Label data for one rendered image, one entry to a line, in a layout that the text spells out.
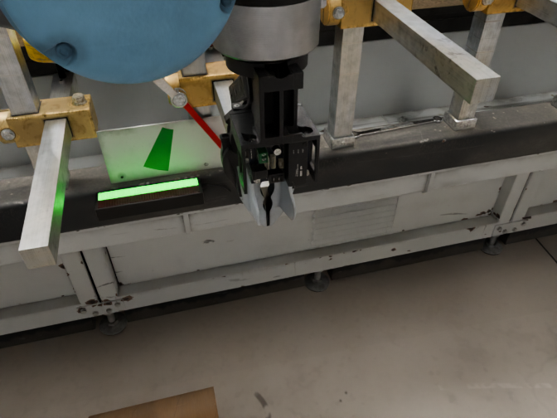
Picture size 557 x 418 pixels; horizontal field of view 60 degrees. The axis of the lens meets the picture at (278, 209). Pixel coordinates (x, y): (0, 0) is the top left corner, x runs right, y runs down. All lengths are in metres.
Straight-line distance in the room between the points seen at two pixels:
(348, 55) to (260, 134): 0.43
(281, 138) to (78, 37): 0.25
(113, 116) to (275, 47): 0.69
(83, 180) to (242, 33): 0.54
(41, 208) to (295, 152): 0.32
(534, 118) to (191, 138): 0.68
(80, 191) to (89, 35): 0.66
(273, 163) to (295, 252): 0.99
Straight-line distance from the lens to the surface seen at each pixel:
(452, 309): 1.59
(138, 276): 1.38
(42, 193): 0.64
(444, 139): 0.97
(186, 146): 0.81
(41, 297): 1.43
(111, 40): 0.20
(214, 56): 0.84
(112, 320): 1.51
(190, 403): 1.26
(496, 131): 1.03
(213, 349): 1.43
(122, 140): 0.80
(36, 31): 0.19
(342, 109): 0.85
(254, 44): 0.38
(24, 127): 0.80
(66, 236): 0.97
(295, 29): 0.38
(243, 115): 0.45
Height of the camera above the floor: 1.19
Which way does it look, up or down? 41 degrees down
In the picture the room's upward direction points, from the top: straight up
